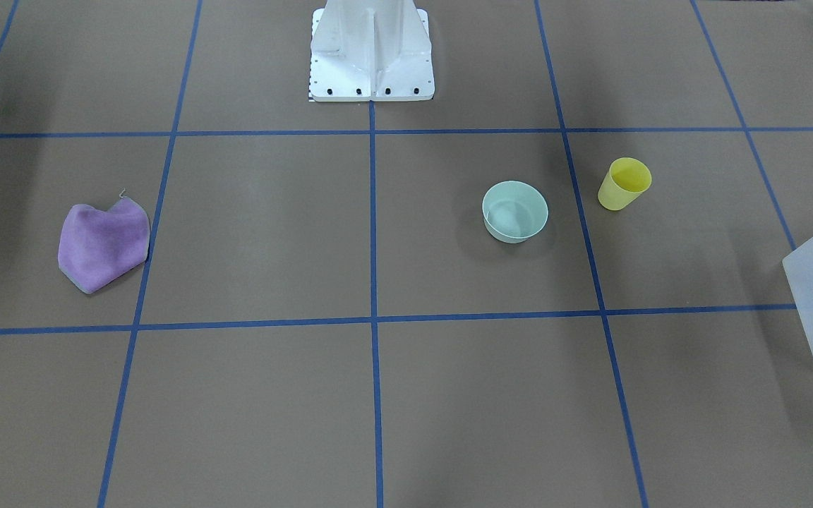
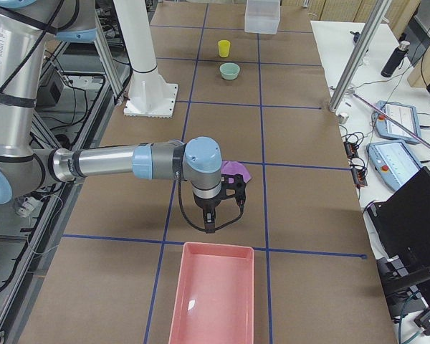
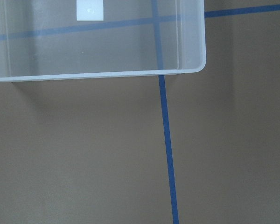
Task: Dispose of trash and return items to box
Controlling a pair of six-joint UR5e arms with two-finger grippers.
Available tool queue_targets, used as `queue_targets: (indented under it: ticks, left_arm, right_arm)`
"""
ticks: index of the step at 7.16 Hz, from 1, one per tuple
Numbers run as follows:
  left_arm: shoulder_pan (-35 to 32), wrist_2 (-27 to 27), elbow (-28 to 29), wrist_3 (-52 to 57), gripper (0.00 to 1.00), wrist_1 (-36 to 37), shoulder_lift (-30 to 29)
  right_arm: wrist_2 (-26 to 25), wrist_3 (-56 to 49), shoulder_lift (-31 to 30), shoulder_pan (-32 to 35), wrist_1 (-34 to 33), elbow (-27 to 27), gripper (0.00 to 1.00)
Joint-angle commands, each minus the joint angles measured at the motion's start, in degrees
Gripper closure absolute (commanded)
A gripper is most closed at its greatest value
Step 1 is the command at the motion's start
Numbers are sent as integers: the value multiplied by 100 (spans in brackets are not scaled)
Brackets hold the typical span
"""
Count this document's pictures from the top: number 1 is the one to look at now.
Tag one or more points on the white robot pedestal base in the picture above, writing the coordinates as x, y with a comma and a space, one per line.
371, 51

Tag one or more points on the purple microfiber cloth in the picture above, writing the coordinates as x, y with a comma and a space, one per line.
97, 247

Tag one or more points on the yellow plastic cup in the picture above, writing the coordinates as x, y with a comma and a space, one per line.
626, 180

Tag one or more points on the mint green bowl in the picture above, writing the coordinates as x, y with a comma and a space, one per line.
514, 212

